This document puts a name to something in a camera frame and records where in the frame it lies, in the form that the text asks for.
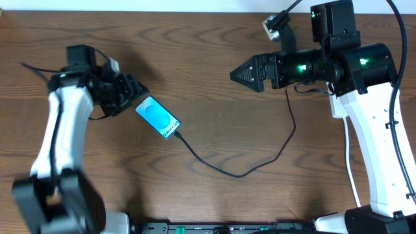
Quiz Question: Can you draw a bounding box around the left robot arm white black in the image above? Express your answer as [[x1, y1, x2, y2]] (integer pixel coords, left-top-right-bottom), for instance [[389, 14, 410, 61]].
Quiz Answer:
[[12, 44, 149, 233]]

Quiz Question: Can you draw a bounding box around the white power strip cord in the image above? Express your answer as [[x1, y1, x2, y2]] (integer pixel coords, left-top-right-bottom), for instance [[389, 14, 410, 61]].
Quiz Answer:
[[342, 117, 362, 209]]

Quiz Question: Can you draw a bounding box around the black USB charging cable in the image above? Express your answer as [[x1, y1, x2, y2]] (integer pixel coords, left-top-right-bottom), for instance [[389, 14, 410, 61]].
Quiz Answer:
[[173, 86, 297, 179]]

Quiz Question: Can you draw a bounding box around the white power strip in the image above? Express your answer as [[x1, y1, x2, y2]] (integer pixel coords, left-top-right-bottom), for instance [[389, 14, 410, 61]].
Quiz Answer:
[[329, 96, 348, 119]]

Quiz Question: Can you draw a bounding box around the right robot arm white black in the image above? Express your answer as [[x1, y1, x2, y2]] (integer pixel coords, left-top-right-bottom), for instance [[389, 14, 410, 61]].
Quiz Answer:
[[230, 1, 415, 233]]

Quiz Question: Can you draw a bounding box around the black mounting rail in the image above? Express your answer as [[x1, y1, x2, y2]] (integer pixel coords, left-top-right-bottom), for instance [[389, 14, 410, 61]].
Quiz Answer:
[[130, 222, 315, 234]]

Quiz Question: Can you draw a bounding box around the Samsung Galaxy smartphone teal screen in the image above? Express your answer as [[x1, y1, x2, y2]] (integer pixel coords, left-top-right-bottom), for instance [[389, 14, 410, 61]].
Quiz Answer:
[[135, 96, 181, 138]]

